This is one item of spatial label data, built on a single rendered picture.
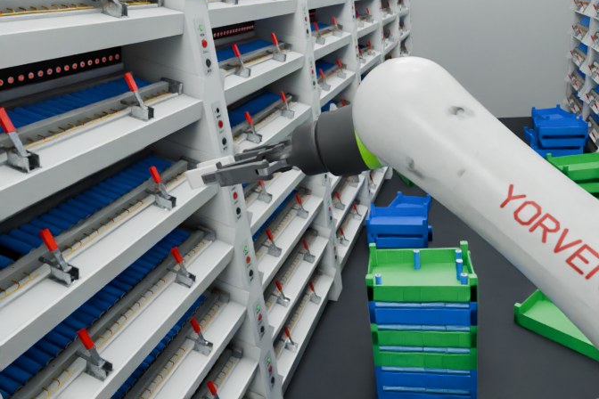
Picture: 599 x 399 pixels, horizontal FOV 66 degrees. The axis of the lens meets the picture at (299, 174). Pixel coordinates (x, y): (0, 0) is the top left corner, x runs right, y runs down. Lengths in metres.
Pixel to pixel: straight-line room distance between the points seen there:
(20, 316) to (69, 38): 0.42
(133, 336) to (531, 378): 1.29
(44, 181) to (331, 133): 0.42
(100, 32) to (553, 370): 1.64
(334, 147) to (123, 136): 0.42
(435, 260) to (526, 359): 0.50
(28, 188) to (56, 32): 0.23
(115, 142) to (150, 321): 0.36
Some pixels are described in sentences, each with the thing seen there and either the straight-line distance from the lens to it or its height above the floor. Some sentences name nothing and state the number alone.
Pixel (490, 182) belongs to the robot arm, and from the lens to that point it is 0.42.
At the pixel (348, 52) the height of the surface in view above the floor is 0.97.
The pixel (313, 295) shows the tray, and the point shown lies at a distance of 1.87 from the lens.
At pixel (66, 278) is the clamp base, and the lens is 0.81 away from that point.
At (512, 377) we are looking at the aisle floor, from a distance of 1.79.
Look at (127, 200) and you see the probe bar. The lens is 0.97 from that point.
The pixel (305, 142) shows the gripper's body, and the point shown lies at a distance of 0.62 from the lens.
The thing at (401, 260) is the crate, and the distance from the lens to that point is 1.55.
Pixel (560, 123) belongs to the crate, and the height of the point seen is 0.19.
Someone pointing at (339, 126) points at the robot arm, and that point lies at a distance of 0.59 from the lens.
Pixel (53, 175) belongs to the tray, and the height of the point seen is 1.05.
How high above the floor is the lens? 1.23
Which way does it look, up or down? 20 degrees down
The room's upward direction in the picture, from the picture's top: 8 degrees counter-clockwise
